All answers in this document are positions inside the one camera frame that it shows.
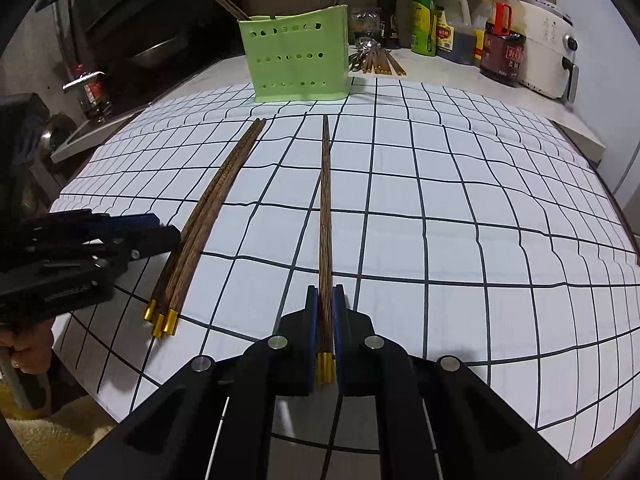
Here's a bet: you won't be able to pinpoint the bundle of spare chopsticks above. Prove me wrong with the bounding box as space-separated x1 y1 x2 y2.
362 45 407 79

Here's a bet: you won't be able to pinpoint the green bottle with yellow cap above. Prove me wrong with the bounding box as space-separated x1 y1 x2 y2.
411 0 438 57

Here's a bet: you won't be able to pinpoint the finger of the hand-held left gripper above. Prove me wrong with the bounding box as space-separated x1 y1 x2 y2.
75 212 162 234
114 224 182 262

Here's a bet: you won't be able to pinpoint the clear jug with yellow label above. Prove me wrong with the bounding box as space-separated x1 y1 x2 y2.
472 0 496 61

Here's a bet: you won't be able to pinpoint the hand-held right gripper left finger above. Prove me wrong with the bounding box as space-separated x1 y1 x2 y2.
62 285 319 480

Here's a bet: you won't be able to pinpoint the green plastic utensil holder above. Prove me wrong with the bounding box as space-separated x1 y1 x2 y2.
237 5 351 104

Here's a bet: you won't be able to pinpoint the yellow fluffy rug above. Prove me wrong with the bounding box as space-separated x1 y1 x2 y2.
0 395 118 480

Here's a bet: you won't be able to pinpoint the small clear glass jar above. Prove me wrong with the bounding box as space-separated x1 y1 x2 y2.
350 7 381 41

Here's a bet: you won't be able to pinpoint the metal spoons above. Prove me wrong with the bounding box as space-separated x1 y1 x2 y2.
347 37 383 73

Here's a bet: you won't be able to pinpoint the white black-grid tablecloth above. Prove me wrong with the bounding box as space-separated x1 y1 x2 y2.
47 77 640 466

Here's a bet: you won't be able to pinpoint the slim dark sauce bottle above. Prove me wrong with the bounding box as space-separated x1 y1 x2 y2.
376 0 401 51

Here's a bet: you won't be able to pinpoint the person's left hand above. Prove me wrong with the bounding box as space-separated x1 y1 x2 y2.
0 316 56 376

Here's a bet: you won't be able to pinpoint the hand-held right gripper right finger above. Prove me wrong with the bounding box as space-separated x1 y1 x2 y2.
331 284 581 480

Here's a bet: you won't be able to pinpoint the white air fryer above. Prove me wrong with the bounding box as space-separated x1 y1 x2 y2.
517 0 581 106

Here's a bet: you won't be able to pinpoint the clear jug with dark liquid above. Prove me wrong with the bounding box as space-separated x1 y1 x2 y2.
435 0 473 66

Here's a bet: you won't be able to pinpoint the dark soy jar red cap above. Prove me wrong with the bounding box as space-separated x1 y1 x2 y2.
479 2 527 88

